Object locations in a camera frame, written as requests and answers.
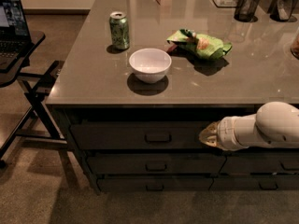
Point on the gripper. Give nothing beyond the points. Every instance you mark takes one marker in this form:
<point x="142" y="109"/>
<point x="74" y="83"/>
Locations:
<point x="224" y="132"/>

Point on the grey top drawer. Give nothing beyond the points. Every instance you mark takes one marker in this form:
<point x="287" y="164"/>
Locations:
<point x="138" y="135"/>

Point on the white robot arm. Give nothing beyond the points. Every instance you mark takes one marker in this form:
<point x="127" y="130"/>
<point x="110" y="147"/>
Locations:
<point x="274" y="125"/>

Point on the right grey drawer stack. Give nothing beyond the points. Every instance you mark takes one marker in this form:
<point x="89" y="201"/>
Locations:
<point x="259" y="169"/>

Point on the grey bottom drawer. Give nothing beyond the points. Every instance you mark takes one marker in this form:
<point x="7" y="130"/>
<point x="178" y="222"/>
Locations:
<point x="154" y="183"/>

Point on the grey middle drawer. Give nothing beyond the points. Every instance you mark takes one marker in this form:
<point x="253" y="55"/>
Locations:
<point x="155" y="163"/>

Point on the grey counter cabinet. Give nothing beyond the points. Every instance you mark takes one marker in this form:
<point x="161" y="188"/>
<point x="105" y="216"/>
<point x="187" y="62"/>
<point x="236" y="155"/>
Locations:
<point x="97" y="84"/>

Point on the green chip bag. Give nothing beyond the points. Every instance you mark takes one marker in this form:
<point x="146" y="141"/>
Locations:
<point x="203" y="46"/>

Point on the white bowl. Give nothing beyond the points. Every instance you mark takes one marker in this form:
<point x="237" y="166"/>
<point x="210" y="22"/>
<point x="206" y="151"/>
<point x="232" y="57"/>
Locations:
<point x="150" y="65"/>

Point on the glass jar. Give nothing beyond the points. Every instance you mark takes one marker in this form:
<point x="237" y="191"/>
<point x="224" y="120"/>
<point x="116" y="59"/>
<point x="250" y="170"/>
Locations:
<point x="295" y="46"/>

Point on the black mesh cup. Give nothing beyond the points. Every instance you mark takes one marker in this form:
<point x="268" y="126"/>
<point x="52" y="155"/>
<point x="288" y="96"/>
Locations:
<point x="245" y="10"/>

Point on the green soda can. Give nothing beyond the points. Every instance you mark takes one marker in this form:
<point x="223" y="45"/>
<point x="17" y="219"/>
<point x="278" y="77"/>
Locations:
<point x="119" y="29"/>

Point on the dark mesh utensil holder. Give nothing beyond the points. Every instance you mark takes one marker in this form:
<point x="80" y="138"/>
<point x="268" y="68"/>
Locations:
<point x="281" y="10"/>

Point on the black laptop stand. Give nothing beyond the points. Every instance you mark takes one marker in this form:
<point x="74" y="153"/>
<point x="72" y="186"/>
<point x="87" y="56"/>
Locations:
<point x="36" y="87"/>

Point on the black laptop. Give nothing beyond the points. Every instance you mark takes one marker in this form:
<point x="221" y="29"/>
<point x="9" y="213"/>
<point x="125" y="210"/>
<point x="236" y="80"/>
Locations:
<point x="15" y="39"/>

